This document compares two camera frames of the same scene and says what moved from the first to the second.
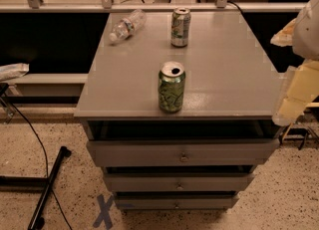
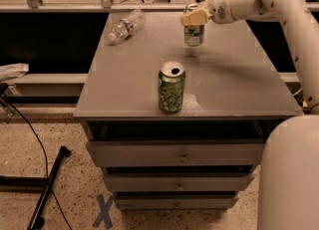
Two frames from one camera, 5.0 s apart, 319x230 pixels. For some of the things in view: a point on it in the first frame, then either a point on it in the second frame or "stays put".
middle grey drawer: x=179 y=182 stays put
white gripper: x=307 y=31 -> x=219 y=9
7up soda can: x=180 y=27 -> x=193 y=34
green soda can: x=171 y=87 stays put
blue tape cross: x=104 y=215 stays put
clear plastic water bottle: x=128 y=25 stays put
